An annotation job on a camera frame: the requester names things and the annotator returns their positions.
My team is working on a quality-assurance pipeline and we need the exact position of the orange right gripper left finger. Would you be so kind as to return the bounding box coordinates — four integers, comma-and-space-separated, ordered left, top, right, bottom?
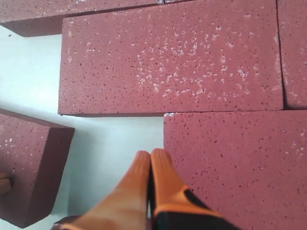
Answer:
62, 151, 151, 230

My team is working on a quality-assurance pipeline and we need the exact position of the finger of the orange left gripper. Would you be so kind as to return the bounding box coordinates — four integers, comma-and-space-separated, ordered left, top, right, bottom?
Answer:
0, 172, 11, 196

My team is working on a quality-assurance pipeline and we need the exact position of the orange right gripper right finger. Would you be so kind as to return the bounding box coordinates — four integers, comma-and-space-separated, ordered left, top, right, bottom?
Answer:
151, 149, 230, 230

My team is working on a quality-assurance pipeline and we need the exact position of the speckled red brick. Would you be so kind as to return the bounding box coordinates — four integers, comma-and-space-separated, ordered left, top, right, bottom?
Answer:
58, 0, 283, 116

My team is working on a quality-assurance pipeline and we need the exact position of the third row red brick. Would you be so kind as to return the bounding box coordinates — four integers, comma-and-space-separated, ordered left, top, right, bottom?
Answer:
164, 110, 307, 230

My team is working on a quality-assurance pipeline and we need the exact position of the back left row brick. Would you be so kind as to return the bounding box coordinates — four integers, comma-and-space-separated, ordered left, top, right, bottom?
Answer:
0, 0, 164, 37

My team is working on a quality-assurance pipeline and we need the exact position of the right middle row brick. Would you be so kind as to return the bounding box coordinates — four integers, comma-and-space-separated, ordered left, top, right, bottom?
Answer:
277, 0, 307, 109

